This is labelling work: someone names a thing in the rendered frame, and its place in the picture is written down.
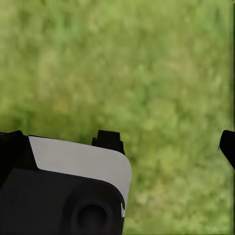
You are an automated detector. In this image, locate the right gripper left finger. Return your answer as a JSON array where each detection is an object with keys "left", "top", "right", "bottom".
[{"left": 0, "top": 131, "right": 25, "bottom": 189}]

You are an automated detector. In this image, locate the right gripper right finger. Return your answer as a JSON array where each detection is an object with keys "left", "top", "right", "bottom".
[{"left": 219, "top": 130, "right": 235, "bottom": 169}]

